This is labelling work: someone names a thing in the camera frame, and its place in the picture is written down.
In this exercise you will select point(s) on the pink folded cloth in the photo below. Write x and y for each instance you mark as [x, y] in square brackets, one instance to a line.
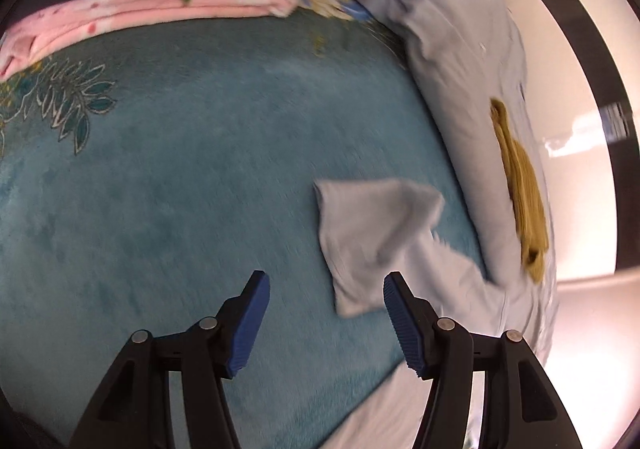
[150, 9]

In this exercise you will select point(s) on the mustard yellow cloth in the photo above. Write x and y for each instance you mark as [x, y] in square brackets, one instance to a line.
[522, 179]

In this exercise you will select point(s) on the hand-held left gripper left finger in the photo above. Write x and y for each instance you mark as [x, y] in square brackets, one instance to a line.
[250, 321]

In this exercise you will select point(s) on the teal floral blanket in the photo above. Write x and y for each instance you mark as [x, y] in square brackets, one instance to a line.
[200, 179]

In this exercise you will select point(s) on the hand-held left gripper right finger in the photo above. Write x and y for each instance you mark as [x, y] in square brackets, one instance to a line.
[400, 324]

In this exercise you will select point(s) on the pale blue t-shirt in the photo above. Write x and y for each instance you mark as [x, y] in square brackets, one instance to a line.
[370, 229]

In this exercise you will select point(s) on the light blue quilt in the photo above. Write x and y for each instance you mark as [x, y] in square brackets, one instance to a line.
[450, 54]

